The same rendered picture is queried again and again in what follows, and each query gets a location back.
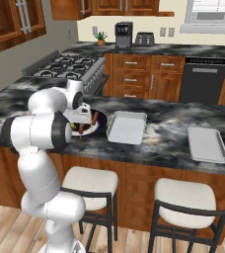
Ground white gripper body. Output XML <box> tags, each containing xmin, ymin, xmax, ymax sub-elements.
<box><xmin>63</xmin><ymin>108</ymin><xmax>94</xmax><ymax>127</ymax></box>

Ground large dark-rimmed white plate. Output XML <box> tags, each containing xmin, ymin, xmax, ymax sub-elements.
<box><xmin>68</xmin><ymin>110</ymin><xmax>110</xmax><ymax>138</ymax></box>

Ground grey tupperware container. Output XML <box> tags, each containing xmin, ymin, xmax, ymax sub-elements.
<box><xmin>187</xmin><ymin>126</ymin><xmax>225</xmax><ymax>165</ymax></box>
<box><xmin>106</xmin><ymin>110</ymin><xmax>148</xmax><ymax>146</ymax></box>

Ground steel gas stove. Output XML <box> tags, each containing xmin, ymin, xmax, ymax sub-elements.
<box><xmin>21</xmin><ymin>48</ymin><xmax>111</xmax><ymax>97</ymax></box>

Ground cream-seated black stool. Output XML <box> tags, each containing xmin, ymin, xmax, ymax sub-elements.
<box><xmin>59</xmin><ymin>165</ymin><xmax>119</xmax><ymax>253</ymax></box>
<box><xmin>147</xmin><ymin>177</ymin><xmax>225</xmax><ymax>253</ymax></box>

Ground wooden base cupboards run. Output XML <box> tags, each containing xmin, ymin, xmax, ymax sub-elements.
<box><xmin>103</xmin><ymin>52</ymin><xmax>187</xmax><ymax>103</ymax></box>

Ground small potted green plant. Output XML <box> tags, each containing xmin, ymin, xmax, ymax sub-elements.
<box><xmin>93</xmin><ymin>31</ymin><xmax>109</xmax><ymax>47</ymax></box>

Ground wooden island cabinet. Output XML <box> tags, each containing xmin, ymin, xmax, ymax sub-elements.
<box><xmin>0</xmin><ymin>143</ymin><xmax>225</xmax><ymax>245</ymax></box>

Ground black coffee machine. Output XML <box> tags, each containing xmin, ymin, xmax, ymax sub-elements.
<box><xmin>113</xmin><ymin>21</ymin><xmax>134</xmax><ymax>49</ymax></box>

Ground dark grey toaster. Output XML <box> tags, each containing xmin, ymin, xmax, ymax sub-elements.
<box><xmin>134</xmin><ymin>31</ymin><xmax>156</xmax><ymax>47</ymax></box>

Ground black dishwasher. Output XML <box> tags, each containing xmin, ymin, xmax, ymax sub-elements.
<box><xmin>178</xmin><ymin>56</ymin><xmax>225</xmax><ymax>106</ymax></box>

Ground wooden wall cupboards with bars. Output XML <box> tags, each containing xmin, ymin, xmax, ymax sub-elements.
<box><xmin>0</xmin><ymin>0</ymin><xmax>47</xmax><ymax>59</ymax></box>

